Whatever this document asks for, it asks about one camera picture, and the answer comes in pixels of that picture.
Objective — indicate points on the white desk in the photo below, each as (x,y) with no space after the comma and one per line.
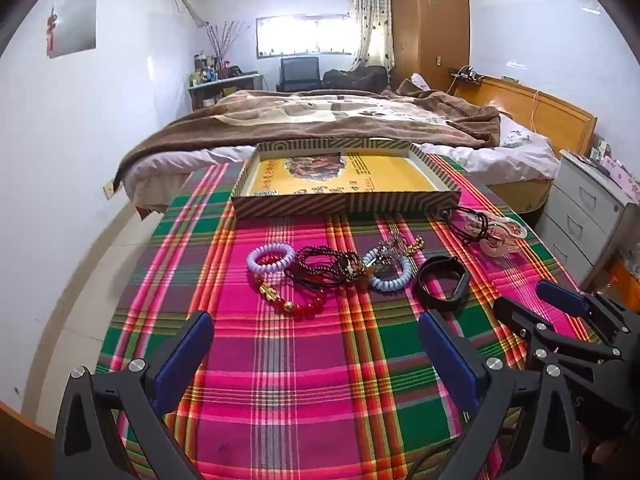
(220,87)

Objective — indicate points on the group of bottles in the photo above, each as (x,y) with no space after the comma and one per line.
(210,72)

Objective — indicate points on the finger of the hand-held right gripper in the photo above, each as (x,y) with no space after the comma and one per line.
(525,322)
(562,299)

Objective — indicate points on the striped cardboard box yellow inside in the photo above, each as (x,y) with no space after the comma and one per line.
(390,180)

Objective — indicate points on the patterned curtain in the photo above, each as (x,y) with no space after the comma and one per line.
(370,20)

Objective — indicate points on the power strip on shelf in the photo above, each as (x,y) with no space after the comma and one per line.
(467,75)

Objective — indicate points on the wooden wardrobe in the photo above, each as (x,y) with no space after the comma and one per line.
(430,25)

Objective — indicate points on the white wall pipe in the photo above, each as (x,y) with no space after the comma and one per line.
(187,2)

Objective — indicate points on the wooden headboard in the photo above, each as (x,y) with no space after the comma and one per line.
(550,110)

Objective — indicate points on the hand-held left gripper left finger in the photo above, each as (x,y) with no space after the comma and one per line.
(182,360)

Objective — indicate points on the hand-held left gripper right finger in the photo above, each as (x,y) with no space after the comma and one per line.
(450,360)

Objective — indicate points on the yellow bed base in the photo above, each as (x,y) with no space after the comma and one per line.
(520,195)

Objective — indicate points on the grey wall poster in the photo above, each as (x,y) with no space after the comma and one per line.
(75,27)

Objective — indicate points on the dry branches in vase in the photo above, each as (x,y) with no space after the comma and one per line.
(222,40)

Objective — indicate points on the white drawer nightstand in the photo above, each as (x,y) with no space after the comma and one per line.
(580,210)

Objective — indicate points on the bed with brown blanket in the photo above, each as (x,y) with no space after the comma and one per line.
(500,160)

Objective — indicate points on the plaid pink green tablecloth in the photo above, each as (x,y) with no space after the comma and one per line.
(300,385)

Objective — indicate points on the wall socket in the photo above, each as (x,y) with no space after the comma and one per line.
(108,191)

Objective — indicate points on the brown plush blanket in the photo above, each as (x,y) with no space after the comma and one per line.
(300,115)

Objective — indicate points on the dark brown cloth pile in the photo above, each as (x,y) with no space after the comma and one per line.
(355,79)

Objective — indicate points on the black wristband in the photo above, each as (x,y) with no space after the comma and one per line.
(440,261)

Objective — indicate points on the window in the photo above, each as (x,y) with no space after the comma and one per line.
(305,35)

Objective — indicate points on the cards and boxes pile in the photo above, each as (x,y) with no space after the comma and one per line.
(617,167)

